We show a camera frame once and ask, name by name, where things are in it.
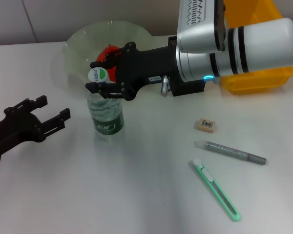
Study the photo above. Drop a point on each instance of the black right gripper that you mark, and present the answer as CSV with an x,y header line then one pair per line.
x,y
146,63

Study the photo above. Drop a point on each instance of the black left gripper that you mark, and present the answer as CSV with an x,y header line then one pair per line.
x,y
19,126

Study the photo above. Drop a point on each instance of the clear green-label water bottle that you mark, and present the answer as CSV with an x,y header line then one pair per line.
x,y
107,114

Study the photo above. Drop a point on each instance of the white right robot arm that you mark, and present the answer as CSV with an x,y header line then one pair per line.
x,y
254,48

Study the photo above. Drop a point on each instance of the pale green wavy fruit plate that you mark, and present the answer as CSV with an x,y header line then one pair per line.
x,y
88,44

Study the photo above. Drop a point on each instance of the black mesh pen holder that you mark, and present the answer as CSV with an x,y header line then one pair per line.
x,y
188,87

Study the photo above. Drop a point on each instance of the beige eraser with barcode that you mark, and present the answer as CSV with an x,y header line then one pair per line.
x,y
205,124

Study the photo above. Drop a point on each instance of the grey marker pen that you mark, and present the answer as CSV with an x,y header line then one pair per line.
x,y
229,151

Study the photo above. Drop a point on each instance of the green utility knife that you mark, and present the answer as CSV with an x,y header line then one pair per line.
x,y
217,192

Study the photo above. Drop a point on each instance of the yellow plastic bin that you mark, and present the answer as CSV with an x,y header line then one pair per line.
x,y
256,80

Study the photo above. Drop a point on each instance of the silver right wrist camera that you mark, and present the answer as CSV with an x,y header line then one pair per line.
x,y
200,24

